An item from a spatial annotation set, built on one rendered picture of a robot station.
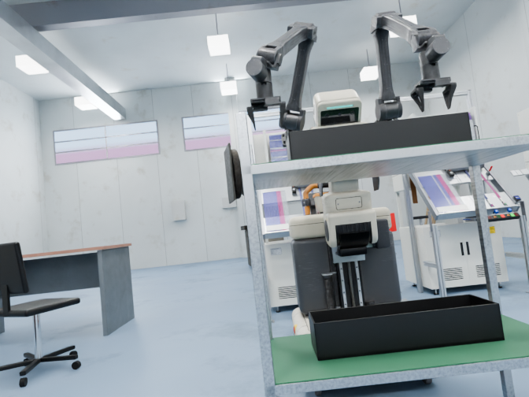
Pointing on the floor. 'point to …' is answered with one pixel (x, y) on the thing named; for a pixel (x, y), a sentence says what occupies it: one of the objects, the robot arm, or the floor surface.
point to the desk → (86, 280)
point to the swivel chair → (13, 279)
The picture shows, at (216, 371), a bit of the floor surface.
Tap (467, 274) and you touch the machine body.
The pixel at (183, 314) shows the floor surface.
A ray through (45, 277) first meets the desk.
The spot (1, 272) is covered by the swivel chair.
